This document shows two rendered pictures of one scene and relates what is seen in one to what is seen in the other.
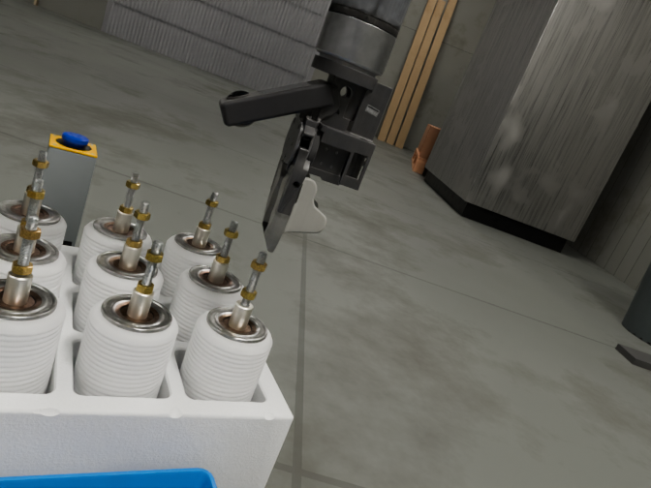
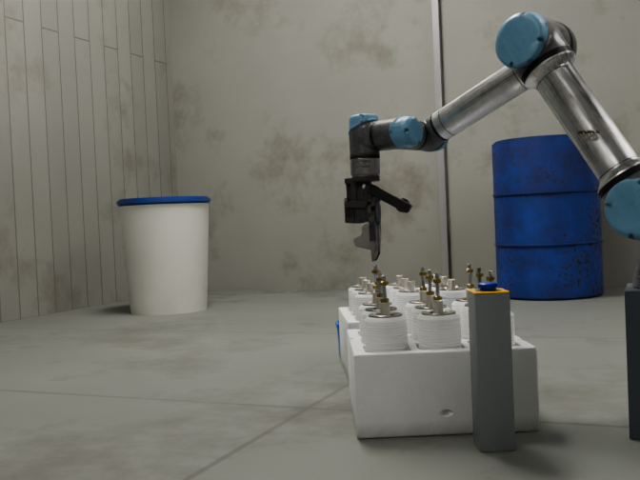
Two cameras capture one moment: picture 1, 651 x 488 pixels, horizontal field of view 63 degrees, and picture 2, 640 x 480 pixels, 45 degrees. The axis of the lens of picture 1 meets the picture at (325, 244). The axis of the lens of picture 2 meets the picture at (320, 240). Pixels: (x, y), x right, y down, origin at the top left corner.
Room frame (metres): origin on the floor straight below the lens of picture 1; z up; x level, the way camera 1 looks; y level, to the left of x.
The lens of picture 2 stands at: (2.34, 0.95, 0.47)
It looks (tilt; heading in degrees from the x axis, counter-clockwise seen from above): 1 degrees down; 211
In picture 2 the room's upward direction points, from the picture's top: 3 degrees counter-clockwise
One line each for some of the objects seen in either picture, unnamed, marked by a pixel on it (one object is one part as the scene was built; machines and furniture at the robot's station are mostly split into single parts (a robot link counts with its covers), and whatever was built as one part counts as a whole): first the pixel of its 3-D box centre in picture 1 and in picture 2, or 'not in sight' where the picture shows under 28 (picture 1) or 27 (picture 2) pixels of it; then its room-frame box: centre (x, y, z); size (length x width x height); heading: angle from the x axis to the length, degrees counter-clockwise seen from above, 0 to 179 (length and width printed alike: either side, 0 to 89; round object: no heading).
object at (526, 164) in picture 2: not in sight; (547, 216); (-2.01, -0.19, 0.44); 0.60 x 0.58 x 0.87; 8
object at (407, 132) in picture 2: not in sight; (400, 133); (0.59, 0.15, 0.67); 0.11 x 0.11 x 0.08; 79
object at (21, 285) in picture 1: (17, 288); not in sight; (0.46, 0.26, 0.26); 0.02 x 0.02 x 0.03
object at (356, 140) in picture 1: (332, 124); (363, 200); (0.59, 0.04, 0.51); 0.09 x 0.08 x 0.12; 107
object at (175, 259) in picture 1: (182, 294); (387, 356); (0.79, 0.18, 0.16); 0.10 x 0.10 x 0.18
